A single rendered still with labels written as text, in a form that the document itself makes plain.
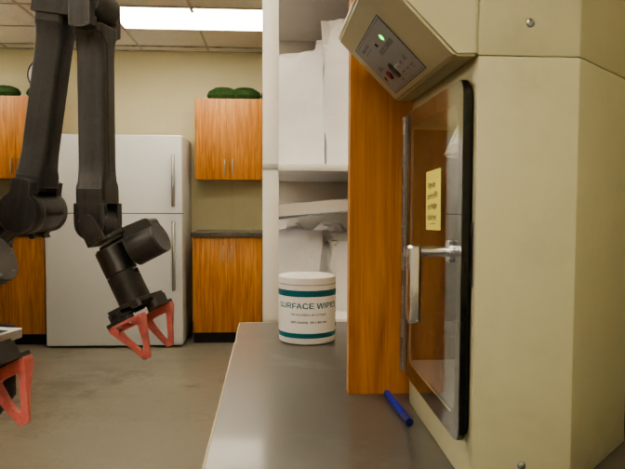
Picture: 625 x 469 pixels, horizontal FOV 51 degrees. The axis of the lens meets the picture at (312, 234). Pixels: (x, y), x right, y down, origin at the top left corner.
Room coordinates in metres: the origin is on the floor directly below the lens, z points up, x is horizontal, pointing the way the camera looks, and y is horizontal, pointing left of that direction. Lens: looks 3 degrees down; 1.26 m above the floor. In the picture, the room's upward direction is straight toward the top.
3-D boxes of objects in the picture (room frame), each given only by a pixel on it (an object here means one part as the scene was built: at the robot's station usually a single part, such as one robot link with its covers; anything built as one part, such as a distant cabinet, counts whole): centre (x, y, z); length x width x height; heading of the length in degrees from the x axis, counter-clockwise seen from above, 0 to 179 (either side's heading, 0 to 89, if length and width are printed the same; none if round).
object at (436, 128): (0.85, -0.16, 1.19); 0.30 x 0.01 x 0.40; 3
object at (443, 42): (0.85, -0.11, 1.46); 0.32 x 0.12 x 0.10; 4
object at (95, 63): (1.16, 0.38, 1.40); 0.11 x 0.06 x 0.43; 169
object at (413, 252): (0.74, -0.13, 1.17); 0.05 x 0.03 x 0.10; 93
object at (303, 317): (1.48, 0.01, 1.02); 0.13 x 0.13 x 0.15
